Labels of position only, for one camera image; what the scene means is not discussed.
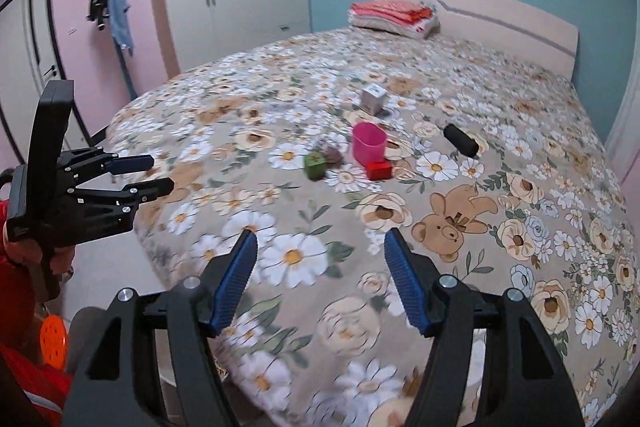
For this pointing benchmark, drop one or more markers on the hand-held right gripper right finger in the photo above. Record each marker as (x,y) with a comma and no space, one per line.
(402,277)

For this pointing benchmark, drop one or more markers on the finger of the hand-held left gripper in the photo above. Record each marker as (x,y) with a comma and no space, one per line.
(150,189)
(132,163)

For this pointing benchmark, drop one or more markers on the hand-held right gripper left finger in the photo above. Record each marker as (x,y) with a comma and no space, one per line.
(235,277)

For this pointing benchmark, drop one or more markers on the small red box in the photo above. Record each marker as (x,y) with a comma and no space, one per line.
(378,170)

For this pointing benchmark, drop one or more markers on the pink plastic cup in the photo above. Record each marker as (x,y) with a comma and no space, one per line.
(367,147)

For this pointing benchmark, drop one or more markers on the green cube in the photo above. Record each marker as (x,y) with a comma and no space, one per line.
(315,166)

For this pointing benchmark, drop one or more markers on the black cylinder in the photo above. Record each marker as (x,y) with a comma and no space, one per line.
(461,139)

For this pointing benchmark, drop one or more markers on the white cardboard box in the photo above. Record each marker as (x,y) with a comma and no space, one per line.
(374,99)

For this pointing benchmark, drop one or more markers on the person's left hand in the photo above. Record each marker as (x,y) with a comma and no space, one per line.
(25,254)

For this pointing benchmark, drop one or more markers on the orange perforated stool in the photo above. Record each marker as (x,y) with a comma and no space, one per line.
(52,337)

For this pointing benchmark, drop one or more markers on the person's leg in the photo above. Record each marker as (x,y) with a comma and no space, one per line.
(86,332)

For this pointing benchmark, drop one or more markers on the blue towel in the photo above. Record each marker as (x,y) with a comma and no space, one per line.
(117,7)

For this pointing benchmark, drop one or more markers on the black garment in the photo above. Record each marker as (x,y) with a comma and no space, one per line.
(97,2)

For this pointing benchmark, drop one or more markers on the bed with floral bedspread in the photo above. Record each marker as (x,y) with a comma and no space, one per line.
(300,117)

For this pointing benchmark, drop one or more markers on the white pillow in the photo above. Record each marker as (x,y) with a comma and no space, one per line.
(395,30)

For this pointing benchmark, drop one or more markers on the folded red blanket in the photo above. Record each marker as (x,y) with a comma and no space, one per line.
(390,11)

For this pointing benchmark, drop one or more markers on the cream headboard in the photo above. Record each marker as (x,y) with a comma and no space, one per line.
(500,22)

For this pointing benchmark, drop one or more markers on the white door with black frame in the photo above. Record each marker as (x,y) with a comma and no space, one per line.
(20,57)

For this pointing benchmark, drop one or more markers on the white door frame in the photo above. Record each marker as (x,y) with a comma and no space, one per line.
(625,142)

